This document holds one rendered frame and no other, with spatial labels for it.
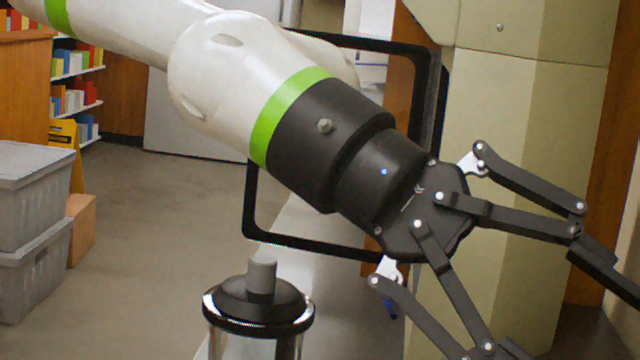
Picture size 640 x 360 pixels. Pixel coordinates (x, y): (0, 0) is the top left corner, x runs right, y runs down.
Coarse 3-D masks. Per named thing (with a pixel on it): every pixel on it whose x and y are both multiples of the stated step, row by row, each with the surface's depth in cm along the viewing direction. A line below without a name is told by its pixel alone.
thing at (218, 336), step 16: (208, 304) 68; (208, 320) 68; (224, 320) 66; (240, 320) 66; (288, 320) 67; (304, 320) 68; (224, 336) 67; (240, 336) 66; (288, 336) 67; (208, 352) 71; (224, 352) 68; (240, 352) 67; (256, 352) 67; (272, 352) 67; (288, 352) 68
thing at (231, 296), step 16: (256, 256) 70; (256, 272) 68; (272, 272) 69; (224, 288) 69; (240, 288) 69; (256, 288) 69; (272, 288) 69; (288, 288) 71; (224, 304) 67; (240, 304) 67; (256, 304) 67; (272, 304) 67; (288, 304) 68; (304, 304) 70; (256, 320) 66; (272, 320) 66
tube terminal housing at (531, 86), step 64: (512, 0) 91; (576, 0) 95; (448, 64) 103; (512, 64) 93; (576, 64) 99; (448, 128) 96; (512, 128) 95; (576, 128) 103; (512, 192) 97; (576, 192) 108; (512, 256) 101; (448, 320) 103; (512, 320) 106
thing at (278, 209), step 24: (360, 72) 128; (384, 72) 127; (408, 72) 126; (384, 96) 128; (408, 96) 127; (408, 120) 128; (264, 192) 137; (288, 192) 136; (264, 216) 138; (288, 216) 137; (312, 216) 136; (336, 216) 135; (336, 240) 136; (360, 240) 135
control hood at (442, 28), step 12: (408, 0) 93; (420, 0) 93; (432, 0) 93; (444, 0) 92; (456, 0) 92; (420, 12) 93; (432, 12) 93; (444, 12) 93; (456, 12) 93; (432, 24) 93; (444, 24) 93; (456, 24) 93; (432, 36) 94; (444, 36) 94; (456, 36) 94
